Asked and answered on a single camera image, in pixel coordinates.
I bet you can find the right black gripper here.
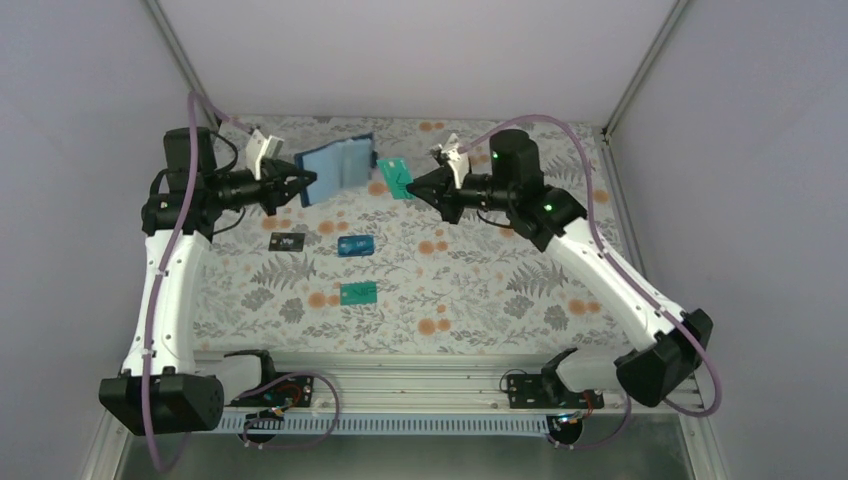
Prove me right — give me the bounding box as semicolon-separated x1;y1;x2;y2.
406;166;514;224

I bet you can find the green credit card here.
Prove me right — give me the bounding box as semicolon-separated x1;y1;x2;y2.
339;281;378;306
377;157;414;200

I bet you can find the blue card holder wallet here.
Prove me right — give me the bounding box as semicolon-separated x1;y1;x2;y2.
293;132;378;208

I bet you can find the black credit card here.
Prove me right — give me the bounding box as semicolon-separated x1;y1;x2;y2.
268;232;306;252

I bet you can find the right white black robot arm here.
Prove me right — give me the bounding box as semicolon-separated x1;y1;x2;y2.
406;129;713;407

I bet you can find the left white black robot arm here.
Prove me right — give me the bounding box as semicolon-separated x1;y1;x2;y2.
98;127;317;436

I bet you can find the floral patterned table mat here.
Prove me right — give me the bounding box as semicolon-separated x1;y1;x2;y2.
150;113;654;356

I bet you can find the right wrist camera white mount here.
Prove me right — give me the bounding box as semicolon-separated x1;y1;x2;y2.
429;132;471;190

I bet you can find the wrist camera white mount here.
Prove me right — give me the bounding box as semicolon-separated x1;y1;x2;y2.
429;132;471;190
245;128;285;180

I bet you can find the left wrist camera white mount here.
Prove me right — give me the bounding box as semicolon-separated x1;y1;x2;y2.
245;128;285;180

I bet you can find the aluminium rail frame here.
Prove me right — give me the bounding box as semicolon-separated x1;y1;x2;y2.
109;349;705;415

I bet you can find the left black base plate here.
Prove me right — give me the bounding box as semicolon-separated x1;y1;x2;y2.
228;375;315;408

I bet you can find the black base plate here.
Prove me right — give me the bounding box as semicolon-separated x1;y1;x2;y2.
501;372;605;410
228;375;315;408

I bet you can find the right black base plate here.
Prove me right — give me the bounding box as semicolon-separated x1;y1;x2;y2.
501;372;605;410

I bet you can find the grey slotted cable duct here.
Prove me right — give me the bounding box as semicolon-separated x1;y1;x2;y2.
248;412;549;437

